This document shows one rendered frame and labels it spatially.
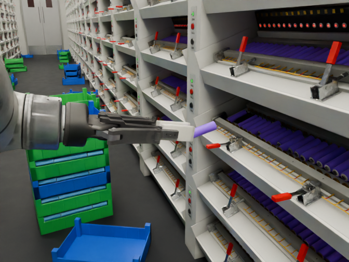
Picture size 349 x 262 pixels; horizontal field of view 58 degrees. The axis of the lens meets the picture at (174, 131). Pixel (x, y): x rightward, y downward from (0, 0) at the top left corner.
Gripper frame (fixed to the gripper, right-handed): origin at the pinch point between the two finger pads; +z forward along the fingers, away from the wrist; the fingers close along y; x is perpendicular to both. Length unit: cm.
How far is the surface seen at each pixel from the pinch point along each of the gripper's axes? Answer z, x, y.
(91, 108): -6, 17, 86
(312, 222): 21.7, 10.0, -17.6
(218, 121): 24.3, 3.8, 25.9
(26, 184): -32, 67, 112
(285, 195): 17.1, 6.3, -14.4
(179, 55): 20, -12, 55
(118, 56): 20, -1, 171
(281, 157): 24.5, 3.6, -2.9
